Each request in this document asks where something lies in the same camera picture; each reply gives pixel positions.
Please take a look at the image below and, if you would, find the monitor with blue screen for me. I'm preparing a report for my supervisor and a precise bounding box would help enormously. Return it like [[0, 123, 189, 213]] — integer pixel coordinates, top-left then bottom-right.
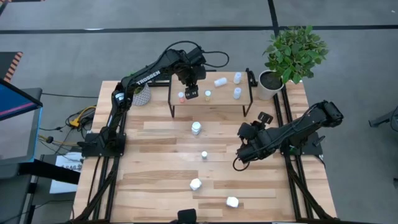
[[0, 77, 44, 166]]

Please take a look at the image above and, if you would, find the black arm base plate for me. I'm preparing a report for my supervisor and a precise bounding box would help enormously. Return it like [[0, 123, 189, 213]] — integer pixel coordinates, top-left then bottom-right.
[[81, 133, 127, 157], [277, 130, 324, 156]]

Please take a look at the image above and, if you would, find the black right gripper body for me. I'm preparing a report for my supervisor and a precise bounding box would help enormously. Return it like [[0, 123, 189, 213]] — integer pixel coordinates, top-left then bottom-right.
[[236, 132, 274, 163]]

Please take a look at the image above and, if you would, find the orange black striped mat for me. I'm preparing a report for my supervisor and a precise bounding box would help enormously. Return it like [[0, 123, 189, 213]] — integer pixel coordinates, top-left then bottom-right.
[[0, 51, 24, 83]]

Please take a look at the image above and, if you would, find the black camera cable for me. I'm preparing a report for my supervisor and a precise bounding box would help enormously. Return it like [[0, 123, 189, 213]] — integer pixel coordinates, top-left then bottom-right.
[[198, 50, 230, 68], [232, 155, 249, 172]]

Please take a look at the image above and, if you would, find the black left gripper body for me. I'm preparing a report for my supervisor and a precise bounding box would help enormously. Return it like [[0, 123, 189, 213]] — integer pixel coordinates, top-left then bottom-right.
[[178, 47, 208, 88]]

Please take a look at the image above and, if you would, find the succulent in triangle-patterned pot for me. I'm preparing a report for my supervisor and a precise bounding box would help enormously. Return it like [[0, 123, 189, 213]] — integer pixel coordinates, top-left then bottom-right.
[[121, 71, 152, 106]]

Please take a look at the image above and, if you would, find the wooden shelf black metal frame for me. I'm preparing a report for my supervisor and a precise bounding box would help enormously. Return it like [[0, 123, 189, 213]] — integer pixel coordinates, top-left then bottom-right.
[[167, 67, 254, 118]]

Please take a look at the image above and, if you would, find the black monitor stand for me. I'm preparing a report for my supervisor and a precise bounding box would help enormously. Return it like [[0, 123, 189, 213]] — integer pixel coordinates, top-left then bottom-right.
[[0, 158, 81, 224]]

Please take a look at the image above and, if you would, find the black right camera cable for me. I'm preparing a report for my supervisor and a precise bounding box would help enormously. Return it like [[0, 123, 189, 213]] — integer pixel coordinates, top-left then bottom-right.
[[232, 155, 249, 172]]

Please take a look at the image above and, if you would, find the white printed paper sheet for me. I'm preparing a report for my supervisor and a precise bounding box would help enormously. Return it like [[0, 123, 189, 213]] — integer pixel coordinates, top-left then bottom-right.
[[49, 151, 84, 194]]

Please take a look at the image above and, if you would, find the black blurry object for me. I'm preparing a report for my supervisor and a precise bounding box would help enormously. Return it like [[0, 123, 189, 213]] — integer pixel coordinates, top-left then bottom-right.
[[177, 208, 198, 224]]

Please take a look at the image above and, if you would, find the black aluminium frame rail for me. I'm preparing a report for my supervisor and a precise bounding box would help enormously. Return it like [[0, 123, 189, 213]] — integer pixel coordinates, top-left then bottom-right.
[[272, 83, 340, 223], [72, 81, 130, 223]]

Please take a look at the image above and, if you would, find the leafy plant in white pot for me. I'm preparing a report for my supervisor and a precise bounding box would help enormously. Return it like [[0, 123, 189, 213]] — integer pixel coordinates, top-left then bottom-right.
[[257, 24, 330, 102]]

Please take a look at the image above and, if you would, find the black left camera cable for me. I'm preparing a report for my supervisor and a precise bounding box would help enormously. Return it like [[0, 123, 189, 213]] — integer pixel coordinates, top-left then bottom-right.
[[198, 50, 230, 68]]

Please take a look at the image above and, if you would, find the yellow cable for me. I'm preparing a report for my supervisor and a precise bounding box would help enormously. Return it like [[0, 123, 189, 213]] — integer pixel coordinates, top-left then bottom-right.
[[64, 105, 98, 128]]

